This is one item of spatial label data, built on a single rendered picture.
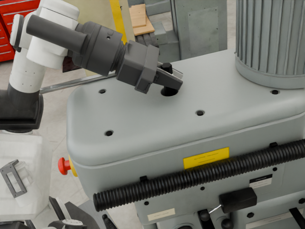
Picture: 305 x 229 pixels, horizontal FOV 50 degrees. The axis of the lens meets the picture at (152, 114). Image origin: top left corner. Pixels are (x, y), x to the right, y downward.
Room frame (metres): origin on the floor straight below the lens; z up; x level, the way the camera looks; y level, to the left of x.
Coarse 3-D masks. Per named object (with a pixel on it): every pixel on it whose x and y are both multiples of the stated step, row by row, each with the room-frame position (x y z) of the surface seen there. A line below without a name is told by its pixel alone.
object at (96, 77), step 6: (114, 72) 0.67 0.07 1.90; (84, 78) 0.67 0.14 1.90; (90, 78) 0.66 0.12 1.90; (96, 78) 0.66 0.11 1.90; (102, 78) 0.66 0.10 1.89; (60, 84) 0.66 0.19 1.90; (66, 84) 0.66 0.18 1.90; (72, 84) 0.65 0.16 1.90; (78, 84) 0.65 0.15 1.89; (42, 90) 0.65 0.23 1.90; (48, 90) 0.64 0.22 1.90; (54, 90) 0.65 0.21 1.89
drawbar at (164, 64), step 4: (164, 64) 0.57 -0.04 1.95; (168, 64) 0.56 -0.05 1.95; (164, 68) 0.55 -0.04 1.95; (168, 68) 0.55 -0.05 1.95; (168, 72) 0.55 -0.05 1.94; (172, 72) 0.56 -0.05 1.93; (164, 88) 0.56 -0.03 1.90; (168, 88) 0.55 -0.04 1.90; (168, 92) 0.55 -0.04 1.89; (172, 92) 0.55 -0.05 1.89
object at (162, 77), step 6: (156, 72) 0.55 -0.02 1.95; (162, 72) 0.55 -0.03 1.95; (156, 78) 0.54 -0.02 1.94; (162, 78) 0.55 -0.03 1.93; (168, 78) 0.54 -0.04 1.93; (174, 78) 0.54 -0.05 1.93; (162, 84) 0.55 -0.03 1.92; (168, 84) 0.54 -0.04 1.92; (174, 84) 0.54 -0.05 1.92; (180, 84) 0.54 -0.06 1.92
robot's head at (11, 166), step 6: (12, 162) 0.67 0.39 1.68; (18, 162) 0.68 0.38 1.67; (24, 162) 0.68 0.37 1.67; (6, 168) 0.64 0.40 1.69; (12, 168) 0.64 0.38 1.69; (6, 174) 0.64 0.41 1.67; (18, 174) 0.64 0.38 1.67; (6, 180) 0.63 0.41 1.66; (18, 180) 0.63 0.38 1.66; (12, 186) 0.62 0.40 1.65; (24, 186) 0.62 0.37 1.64; (12, 192) 0.61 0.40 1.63; (18, 192) 0.61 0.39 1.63; (24, 192) 0.61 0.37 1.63
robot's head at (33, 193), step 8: (24, 168) 0.67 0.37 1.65; (8, 176) 0.65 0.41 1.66; (24, 176) 0.65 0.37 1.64; (32, 176) 0.70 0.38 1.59; (16, 184) 0.63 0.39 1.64; (24, 184) 0.63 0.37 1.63; (32, 184) 0.64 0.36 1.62; (32, 192) 0.62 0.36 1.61; (40, 192) 0.64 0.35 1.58; (16, 200) 0.62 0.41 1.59; (24, 200) 0.61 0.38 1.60; (32, 200) 0.61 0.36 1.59
